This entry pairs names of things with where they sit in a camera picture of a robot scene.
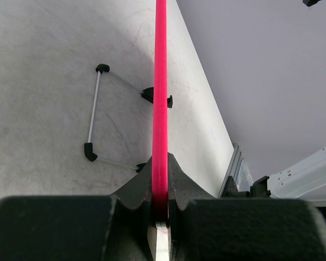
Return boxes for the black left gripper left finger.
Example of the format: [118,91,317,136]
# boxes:
[108,159,154,260]

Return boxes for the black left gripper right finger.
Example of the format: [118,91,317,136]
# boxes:
[167,153,215,260]

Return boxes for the pink framed whiteboard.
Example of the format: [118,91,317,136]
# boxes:
[151,0,170,261]

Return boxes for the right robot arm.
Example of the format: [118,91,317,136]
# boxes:
[257,145,326,199]

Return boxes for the black white board stand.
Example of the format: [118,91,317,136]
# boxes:
[83,63,174,173]

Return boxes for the aluminium front rail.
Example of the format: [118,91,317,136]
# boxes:
[218,144,253,198]

